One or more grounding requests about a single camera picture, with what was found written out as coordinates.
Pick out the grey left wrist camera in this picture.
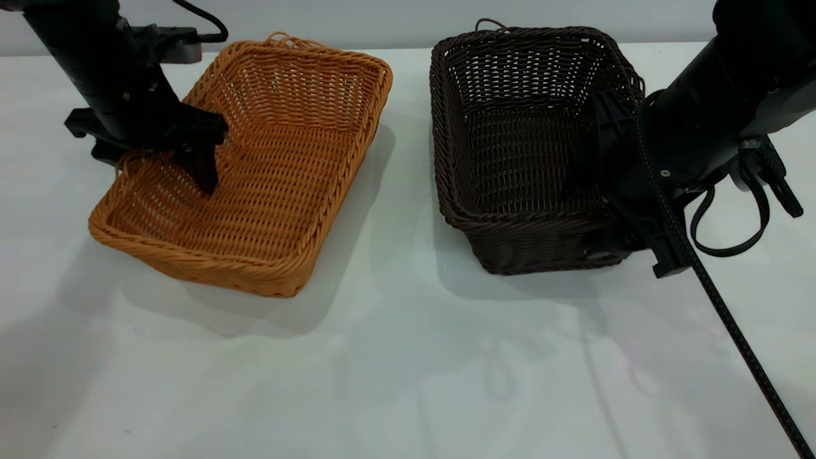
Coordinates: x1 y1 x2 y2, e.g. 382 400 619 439
135 24 203 65

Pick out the light brown wicker basket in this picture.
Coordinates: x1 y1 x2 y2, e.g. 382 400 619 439
88 32 394 299

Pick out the black looped cable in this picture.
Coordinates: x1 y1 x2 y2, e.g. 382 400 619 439
690 166 773 258

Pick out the black braided cable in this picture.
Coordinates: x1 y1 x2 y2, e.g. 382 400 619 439
636 96 816 459

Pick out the dark brown wicker basket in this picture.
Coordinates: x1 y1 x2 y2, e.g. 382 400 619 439
429 18 651 276

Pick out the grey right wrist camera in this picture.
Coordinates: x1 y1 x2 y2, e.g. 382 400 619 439
730 82 816 219

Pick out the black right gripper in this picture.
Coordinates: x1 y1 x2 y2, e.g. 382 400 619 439
572 89 696 279

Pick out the black left camera cable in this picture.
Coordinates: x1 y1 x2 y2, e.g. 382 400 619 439
171 0 229 44

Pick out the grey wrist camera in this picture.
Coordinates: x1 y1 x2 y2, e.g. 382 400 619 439
730 82 816 219
135 24 203 65

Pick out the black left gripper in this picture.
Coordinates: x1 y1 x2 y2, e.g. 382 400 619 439
64 99 229 196

